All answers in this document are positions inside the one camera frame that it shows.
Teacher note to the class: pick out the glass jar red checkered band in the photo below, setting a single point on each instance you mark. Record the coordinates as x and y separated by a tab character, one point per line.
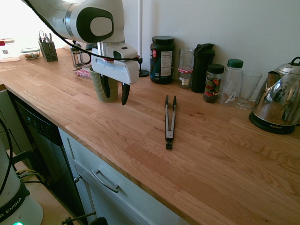
185	70

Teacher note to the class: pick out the round metal cabinet knob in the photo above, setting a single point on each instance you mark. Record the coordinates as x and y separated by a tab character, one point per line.
77	179

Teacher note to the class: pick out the green ribbed utensil holder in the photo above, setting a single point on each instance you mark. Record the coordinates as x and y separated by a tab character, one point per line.
113	92

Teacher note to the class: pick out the stainless steel electric kettle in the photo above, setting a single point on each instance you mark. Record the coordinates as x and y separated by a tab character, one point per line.
276	100

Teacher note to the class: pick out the black protein powder tub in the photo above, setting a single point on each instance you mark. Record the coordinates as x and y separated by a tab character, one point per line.
161	61

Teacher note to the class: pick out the black shaker bottle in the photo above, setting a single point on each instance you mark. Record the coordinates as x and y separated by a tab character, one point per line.
201	70

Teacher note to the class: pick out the black metal clamp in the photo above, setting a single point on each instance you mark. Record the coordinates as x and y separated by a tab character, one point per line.
77	219

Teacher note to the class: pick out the white container red clip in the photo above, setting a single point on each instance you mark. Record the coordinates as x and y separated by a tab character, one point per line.
8	52

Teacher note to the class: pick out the metal cutlery bundle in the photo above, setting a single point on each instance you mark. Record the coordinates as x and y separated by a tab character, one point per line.
45	37

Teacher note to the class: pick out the steel tongs with black tips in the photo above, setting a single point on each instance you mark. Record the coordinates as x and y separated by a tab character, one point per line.
170	122

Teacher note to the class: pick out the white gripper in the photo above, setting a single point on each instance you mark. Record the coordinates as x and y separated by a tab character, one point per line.
112	68

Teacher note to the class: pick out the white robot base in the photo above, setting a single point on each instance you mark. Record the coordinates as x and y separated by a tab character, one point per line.
16	204

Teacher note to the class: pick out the black dishwasher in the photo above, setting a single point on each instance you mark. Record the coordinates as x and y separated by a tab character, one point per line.
47	140

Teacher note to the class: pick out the grey cutlery caddy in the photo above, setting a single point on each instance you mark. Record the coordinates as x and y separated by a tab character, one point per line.
49	52

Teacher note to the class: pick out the clear drinking glass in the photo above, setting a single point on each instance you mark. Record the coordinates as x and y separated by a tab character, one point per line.
248	89

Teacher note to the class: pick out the spice jar black lid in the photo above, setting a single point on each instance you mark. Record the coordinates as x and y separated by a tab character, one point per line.
212	84

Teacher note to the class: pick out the glass food container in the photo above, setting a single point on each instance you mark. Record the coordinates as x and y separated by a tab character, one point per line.
30	54

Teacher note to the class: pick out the pale grey drawer cabinet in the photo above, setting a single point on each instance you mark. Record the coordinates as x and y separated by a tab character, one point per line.
131	201

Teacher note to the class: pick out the red checkered book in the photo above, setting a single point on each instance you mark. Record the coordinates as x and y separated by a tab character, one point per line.
83	73

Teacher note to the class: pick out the glass French press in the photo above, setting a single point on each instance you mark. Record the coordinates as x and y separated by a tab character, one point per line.
78	58

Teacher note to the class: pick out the clear bottle green lid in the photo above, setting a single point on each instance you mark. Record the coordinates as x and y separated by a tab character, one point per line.
230	82

